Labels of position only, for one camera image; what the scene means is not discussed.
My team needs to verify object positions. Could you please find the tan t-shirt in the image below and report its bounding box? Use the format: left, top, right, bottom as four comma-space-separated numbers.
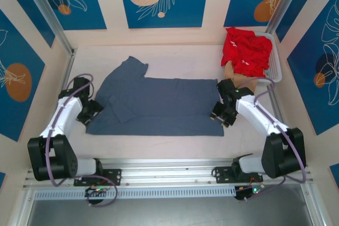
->
224, 60, 260, 95

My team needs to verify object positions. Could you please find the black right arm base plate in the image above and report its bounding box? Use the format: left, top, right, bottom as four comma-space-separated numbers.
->
213, 166, 264, 184

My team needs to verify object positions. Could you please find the white plastic basket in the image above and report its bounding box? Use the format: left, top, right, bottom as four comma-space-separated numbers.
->
253, 32, 283, 88

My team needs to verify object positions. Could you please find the grey slotted cable duct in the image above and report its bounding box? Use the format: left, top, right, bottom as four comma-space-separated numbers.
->
34, 186, 236, 200

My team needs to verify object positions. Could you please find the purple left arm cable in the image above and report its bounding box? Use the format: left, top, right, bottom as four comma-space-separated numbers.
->
43, 74, 119, 207

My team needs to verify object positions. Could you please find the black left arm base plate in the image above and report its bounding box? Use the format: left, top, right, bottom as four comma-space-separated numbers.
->
73, 168, 123, 187

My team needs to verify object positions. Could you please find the aluminium rail frame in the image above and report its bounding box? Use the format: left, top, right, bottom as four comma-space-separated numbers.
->
23, 158, 316, 190

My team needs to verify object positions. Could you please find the red t-shirt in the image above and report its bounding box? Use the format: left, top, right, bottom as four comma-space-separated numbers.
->
221, 26, 273, 78

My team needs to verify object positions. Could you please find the aluminium corner post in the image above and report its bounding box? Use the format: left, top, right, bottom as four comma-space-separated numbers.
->
265, 0, 305, 35
20, 0, 77, 55

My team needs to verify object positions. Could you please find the blue-grey t-shirt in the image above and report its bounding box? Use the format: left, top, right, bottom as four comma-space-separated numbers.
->
85, 56, 225, 137

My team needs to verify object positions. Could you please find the grey metal sheet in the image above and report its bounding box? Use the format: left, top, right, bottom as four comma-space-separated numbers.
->
26, 198, 318, 226

